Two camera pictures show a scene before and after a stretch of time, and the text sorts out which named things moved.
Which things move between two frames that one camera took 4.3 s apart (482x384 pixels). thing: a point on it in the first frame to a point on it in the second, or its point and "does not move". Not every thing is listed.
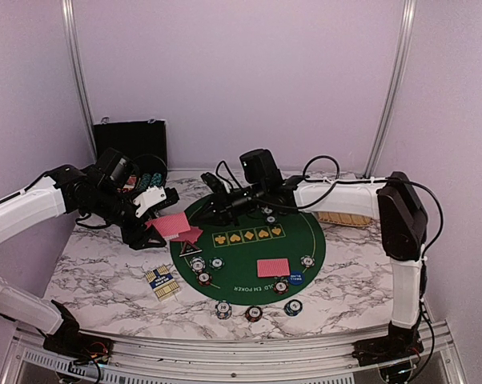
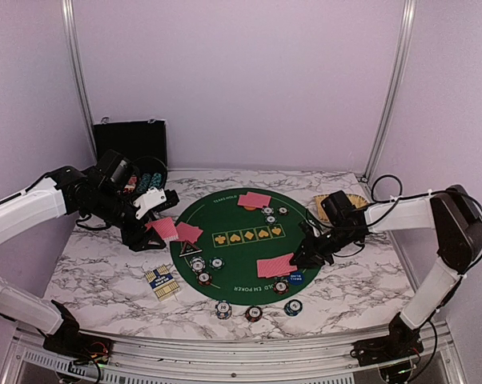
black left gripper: (137, 240) does not move
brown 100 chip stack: (254, 314) does not move
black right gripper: (224, 210) to (312, 257)
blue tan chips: (198, 264) does not move
